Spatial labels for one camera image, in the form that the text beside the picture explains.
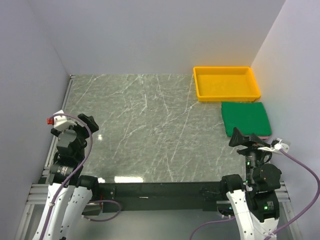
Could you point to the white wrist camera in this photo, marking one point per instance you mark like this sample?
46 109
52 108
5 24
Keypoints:
277 146
60 122

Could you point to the green t shirt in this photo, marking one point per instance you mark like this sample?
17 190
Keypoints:
248 117

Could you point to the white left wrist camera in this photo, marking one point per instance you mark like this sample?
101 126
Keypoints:
60 122

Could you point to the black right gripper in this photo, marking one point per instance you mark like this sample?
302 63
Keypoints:
249 144

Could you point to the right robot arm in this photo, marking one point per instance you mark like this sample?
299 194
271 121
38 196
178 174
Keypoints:
253 199

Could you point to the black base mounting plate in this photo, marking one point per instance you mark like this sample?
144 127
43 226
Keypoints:
157 196

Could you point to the yellow plastic tray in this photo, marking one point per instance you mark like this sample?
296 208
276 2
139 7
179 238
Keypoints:
225 84

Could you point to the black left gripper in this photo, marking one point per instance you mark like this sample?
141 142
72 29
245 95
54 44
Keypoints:
83 127

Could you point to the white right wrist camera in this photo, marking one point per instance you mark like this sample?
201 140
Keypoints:
277 146

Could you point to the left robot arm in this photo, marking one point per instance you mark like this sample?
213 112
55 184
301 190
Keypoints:
68 192

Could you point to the folded pink t shirt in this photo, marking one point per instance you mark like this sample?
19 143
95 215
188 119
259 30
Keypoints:
265 137

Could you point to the aluminium extrusion rail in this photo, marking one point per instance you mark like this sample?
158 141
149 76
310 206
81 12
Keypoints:
38 194

